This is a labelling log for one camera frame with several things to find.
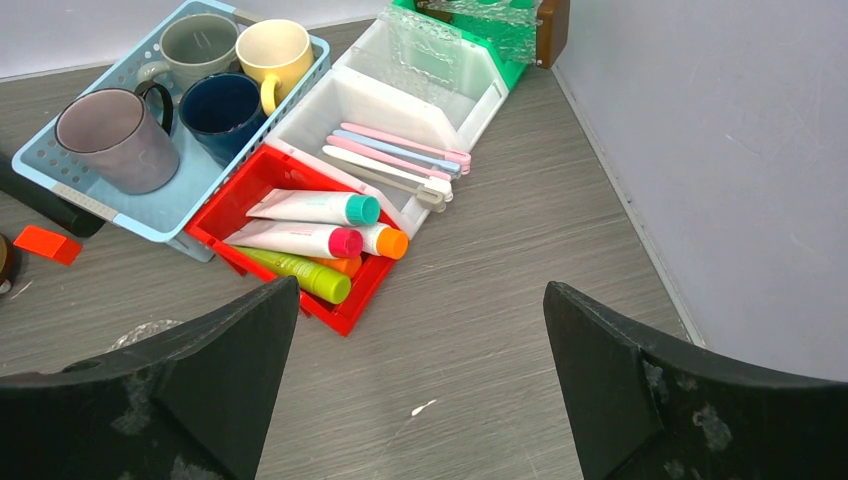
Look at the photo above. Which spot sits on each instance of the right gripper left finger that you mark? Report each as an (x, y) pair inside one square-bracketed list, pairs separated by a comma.
[(192, 402)]

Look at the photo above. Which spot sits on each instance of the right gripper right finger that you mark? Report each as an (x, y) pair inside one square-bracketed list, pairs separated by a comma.
[(643, 404)]

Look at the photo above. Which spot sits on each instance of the teal cap toothpaste tube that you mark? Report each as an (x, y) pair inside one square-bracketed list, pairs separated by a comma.
[(330, 207)]

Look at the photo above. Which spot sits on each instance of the clear acrylic toothbrush holder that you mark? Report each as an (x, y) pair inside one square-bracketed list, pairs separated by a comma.
[(415, 54)]

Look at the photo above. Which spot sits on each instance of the clear textured oval tray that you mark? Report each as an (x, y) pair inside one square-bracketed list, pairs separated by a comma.
[(142, 332)]

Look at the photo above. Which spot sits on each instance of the green toothpaste tube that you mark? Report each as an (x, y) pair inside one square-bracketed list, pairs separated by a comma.
[(321, 281)]

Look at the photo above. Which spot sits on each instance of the pink cap toothpaste tube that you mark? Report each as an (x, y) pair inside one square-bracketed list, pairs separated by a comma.
[(299, 238)]

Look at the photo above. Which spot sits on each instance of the orange cap toothpaste tube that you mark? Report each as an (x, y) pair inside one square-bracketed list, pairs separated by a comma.
[(383, 240)]

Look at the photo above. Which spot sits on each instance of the brown wooden oval tray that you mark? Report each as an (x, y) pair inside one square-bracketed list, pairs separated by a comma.
[(10, 260)]

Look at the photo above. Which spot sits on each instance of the pink toothbrush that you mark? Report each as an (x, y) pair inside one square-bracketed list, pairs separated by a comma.
[(374, 154), (404, 141)]

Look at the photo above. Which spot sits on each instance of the white toothbrush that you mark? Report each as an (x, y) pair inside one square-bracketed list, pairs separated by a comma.
[(435, 184)]

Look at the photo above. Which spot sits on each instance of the light blue plastic basket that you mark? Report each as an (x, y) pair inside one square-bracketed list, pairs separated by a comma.
[(159, 216)]

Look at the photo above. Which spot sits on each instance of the red orange block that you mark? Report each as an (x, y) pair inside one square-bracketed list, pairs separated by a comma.
[(48, 244)]

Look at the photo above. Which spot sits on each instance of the black microphone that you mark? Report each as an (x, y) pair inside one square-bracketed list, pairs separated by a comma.
[(70, 217)]

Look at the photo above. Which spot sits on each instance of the red plastic bin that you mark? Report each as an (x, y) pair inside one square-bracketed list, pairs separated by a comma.
[(226, 212)]

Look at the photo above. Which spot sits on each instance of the mauve mug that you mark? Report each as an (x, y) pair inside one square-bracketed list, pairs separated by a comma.
[(123, 135)]

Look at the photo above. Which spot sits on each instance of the dark blue mug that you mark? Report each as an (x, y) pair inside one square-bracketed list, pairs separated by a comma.
[(223, 112)]

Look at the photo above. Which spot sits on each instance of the yellow mug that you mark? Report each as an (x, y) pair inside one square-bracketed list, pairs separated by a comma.
[(277, 54)]

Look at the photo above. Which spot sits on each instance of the grey mug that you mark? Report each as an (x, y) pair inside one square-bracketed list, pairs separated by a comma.
[(192, 48)]

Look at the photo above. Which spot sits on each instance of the white plastic bin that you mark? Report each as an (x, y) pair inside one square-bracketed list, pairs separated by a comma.
[(347, 95)]

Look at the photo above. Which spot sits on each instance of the green plastic bin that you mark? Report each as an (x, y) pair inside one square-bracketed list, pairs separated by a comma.
[(507, 29)]

